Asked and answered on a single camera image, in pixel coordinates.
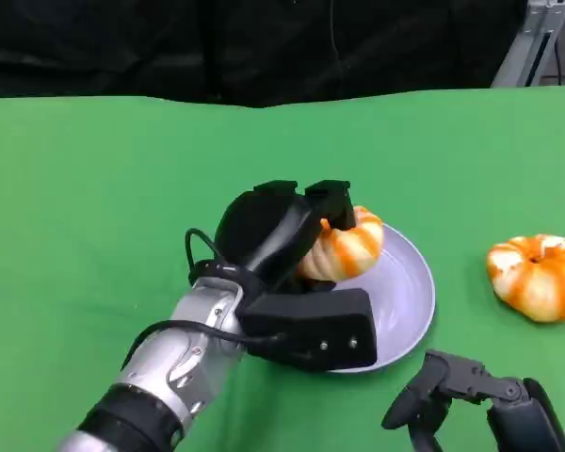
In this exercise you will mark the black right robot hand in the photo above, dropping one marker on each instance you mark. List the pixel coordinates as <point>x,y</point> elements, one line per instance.
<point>522,414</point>

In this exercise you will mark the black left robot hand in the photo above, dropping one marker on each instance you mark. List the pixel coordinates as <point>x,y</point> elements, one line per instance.
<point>263,230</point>

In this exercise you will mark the orange white toy bread roll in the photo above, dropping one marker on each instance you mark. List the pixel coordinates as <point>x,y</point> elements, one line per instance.
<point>532,287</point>
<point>353,254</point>

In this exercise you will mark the lilac plate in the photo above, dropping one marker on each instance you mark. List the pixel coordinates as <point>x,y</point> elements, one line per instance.
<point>400,301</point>

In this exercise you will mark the green table cloth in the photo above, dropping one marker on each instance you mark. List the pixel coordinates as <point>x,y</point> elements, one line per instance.
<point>99,188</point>

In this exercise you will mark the black backdrop curtain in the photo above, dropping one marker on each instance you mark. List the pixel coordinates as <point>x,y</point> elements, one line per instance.
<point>169,47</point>

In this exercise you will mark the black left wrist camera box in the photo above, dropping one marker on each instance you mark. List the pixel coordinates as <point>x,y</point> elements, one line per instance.
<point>311,325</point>

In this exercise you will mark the grey metal frame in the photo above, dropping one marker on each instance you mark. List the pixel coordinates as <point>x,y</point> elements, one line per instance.
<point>527,47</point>

